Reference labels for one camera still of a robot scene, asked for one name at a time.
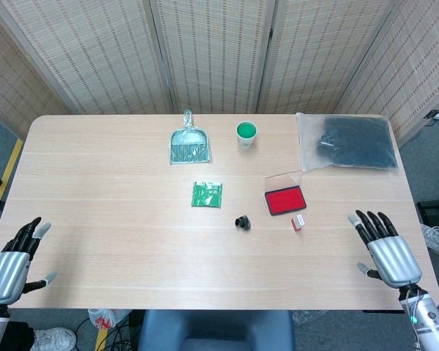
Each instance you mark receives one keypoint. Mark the grey sneaker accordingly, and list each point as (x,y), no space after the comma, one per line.
(437,239)

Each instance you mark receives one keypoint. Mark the white cup with green inside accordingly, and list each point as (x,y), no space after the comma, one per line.
(246,133)

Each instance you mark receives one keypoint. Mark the blue chair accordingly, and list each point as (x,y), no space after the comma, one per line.
(216,331)

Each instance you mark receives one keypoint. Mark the white red plastic bag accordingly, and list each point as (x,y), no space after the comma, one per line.
(102,318)

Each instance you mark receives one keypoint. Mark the red ink pad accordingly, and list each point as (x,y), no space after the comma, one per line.
(284,202)

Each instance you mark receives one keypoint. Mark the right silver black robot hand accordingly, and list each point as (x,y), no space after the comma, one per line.
(393,259)

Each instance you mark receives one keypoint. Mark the bamboo folding screen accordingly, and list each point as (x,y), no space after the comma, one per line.
(212,55)

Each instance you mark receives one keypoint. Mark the green packet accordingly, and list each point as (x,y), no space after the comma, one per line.
(206,195)

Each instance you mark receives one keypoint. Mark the plastic bag with black contents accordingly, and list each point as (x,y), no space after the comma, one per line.
(355,144)

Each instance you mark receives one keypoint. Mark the white sneaker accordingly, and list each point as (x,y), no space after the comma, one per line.
(55,338)

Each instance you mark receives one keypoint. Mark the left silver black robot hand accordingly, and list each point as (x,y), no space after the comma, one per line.
(7,267)

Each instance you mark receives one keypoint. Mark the teal dustpan in plastic bag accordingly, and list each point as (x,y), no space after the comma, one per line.
(189,146)

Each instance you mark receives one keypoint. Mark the small red white stamp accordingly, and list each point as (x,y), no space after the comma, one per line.
(298,223)

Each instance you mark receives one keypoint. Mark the small black clip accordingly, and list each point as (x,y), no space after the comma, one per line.
(242,222)

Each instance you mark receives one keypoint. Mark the black box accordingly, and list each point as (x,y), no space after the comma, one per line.
(437,210)

